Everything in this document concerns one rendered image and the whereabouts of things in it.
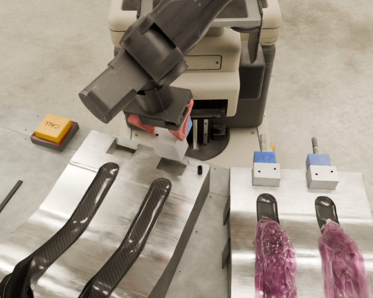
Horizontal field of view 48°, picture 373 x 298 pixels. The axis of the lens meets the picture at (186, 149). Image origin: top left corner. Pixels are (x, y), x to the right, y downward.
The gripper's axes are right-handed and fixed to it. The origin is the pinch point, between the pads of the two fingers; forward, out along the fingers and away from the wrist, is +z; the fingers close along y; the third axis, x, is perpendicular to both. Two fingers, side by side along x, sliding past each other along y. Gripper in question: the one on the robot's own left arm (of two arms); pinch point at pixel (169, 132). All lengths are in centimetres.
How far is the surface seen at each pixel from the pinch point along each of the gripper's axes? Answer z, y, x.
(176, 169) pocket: 10.7, -0.5, -1.6
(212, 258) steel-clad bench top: 16.7, 10.8, -14.6
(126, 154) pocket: 9.2, -11.6, -1.4
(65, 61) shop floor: 95, -130, 91
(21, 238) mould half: -0.5, -16.0, -25.8
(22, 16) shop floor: 93, -181, 120
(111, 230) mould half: 5.3, -4.7, -18.5
